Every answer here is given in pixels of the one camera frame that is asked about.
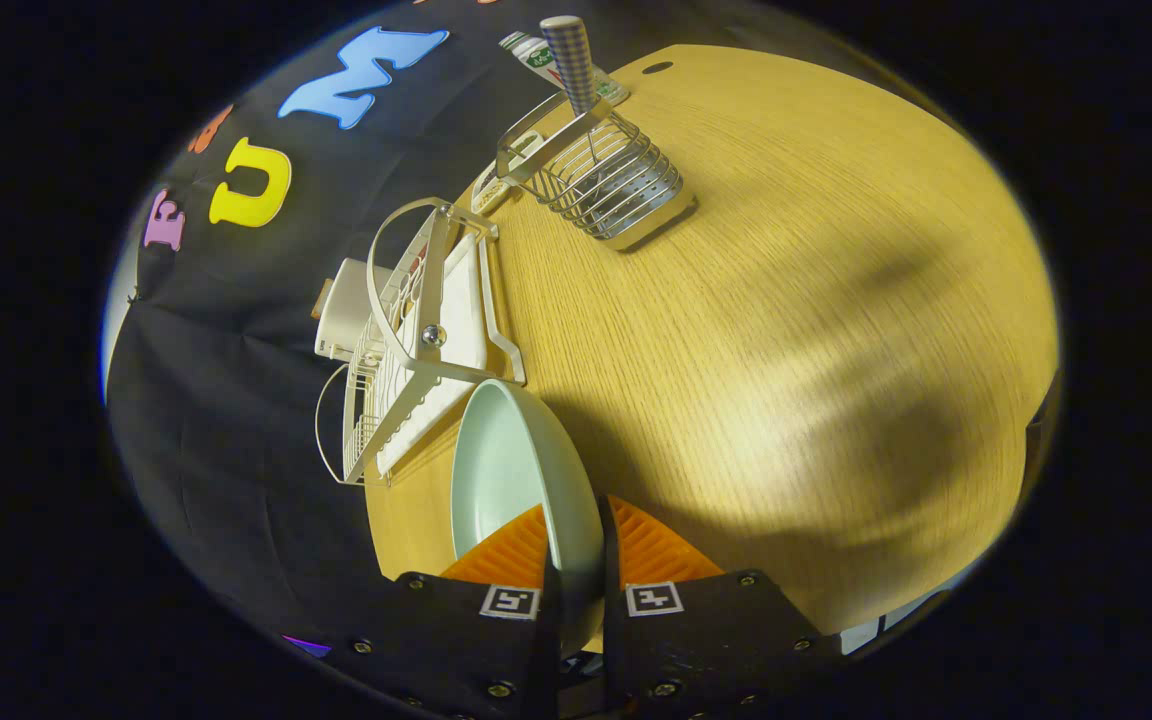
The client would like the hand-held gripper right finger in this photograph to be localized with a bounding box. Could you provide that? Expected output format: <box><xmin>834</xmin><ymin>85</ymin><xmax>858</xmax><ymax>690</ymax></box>
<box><xmin>601</xmin><ymin>494</ymin><xmax>842</xmax><ymax>720</ymax></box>

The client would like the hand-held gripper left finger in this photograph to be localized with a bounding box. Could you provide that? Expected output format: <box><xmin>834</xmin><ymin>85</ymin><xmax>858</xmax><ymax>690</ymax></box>
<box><xmin>331</xmin><ymin>503</ymin><xmax>565</xmax><ymax>720</ymax></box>

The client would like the pale green plate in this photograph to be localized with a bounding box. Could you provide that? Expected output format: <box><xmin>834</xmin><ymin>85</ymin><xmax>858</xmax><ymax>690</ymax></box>
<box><xmin>450</xmin><ymin>378</ymin><xmax>605</xmax><ymax>656</ymax></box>

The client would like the white wire dish rack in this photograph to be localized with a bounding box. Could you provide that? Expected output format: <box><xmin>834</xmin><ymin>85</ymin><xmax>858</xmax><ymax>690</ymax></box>
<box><xmin>314</xmin><ymin>197</ymin><xmax>527</xmax><ymax>488</ymax></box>

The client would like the metal wire basket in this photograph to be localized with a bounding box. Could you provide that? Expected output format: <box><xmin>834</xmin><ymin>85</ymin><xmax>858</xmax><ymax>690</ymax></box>
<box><xmin>495</xmin><ymin>92</ymin><xmax>685</xmax><ymax>252</ymax></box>

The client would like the checked handle spoon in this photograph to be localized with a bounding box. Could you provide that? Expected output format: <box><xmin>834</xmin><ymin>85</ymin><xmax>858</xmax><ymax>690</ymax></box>
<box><xmin>540</xmin><ymin>15</ymin><xmax>599</xmax><ymax>119</ymax></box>

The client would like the white divided dish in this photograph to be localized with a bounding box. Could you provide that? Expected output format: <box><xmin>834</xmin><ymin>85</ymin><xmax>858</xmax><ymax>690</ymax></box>
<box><xmin>471</xmin><ymin>130</ymin><xmax>547</xmax><ymax>216</ymax></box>

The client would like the white drain tray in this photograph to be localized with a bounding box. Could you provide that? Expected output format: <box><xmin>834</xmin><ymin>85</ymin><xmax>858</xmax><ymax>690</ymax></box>
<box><xmin>376</xmin><ymin>232</ymin><xmax>489</xmax><ymax>476</ymax></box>

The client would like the white toaster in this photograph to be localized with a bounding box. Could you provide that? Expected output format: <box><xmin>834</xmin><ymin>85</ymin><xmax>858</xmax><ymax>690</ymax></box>
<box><xmin>314</xmin><ymin>258</ymin><xmax>395</xmax><ymax>363</ymax></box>

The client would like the white drink bottle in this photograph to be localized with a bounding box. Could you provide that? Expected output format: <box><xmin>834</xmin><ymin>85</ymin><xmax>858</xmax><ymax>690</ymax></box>
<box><xmin>499</xmin><ymin>30</ymin><xmax>629</xmax><ymax>106</ymax></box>

